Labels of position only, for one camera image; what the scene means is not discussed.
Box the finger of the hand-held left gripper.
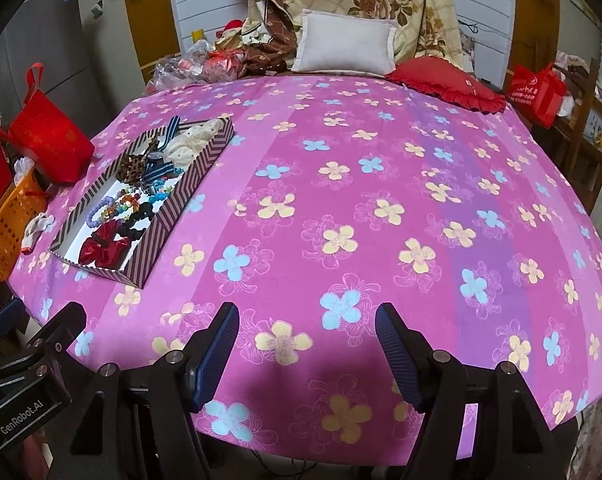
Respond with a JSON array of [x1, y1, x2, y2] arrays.
[[0, 299, 26, 341], [0, 301, 88, 386]]

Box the red plastic packet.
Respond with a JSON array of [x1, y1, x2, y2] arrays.
[[206, 50, 247, 83]]

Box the red gift bag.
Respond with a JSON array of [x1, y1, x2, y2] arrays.
[[8, 62, 96, 183]]

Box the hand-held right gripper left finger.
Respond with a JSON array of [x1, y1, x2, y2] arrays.
[[48, 302, 240, 480]]

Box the leopard print hair bow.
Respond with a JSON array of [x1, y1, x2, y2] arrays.
[[116, 154, 146, 185]]

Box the cream dotted scrunchie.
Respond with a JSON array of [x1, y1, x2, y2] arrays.
[[163, 120, 227, 168]]

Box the black scrunchie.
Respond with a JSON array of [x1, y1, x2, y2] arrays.
[[116, 205, 157, 238]]

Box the striped cardboard box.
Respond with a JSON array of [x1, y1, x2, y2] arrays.
[[48, 116, 237, 290]]

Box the blue striped hair bow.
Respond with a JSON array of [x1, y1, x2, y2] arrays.
[[141, 116, 192, 186]]

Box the red satin bow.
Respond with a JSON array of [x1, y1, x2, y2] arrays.
[[78, 222, 132, 267]]

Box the white glove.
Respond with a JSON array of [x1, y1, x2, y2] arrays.
[[22, 212, 56, 253]]

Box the red and white plush toy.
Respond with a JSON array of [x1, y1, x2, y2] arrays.
[[216, 19, 247, 48]]

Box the purple bead bracelet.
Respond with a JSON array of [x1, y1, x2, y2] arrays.
[[85, 199, 118, 228]]

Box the rainbow bead bracelet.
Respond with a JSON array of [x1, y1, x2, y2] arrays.
[[108, 186, 149, 213]]

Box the clear plastic bags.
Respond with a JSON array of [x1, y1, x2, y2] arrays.
[[148, 40, 217, 93]]

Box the pink floral bed sheet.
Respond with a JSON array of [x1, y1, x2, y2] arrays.
[[11, 72, 602, 461]]

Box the small white pillow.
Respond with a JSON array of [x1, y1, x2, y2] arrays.
[[290, 8, 398, 75]]

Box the red ruffled cushion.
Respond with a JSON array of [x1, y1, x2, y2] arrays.
[[383, 56, 508, 115]]

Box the red shopping bag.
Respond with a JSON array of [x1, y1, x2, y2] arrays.
[[506, 62, 568, 130]]

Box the orange plastic basket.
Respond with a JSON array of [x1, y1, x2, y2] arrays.
[[0, 165, 49, 282]]

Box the blue beaded hair tie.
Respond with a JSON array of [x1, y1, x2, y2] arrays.
[[148, 184, 177, 205]]

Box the grey refrigerator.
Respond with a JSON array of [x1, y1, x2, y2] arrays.
[[0, 0, 132, 126]]

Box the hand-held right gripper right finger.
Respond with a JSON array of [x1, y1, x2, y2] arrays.
[[375, 302, 587, 480]]

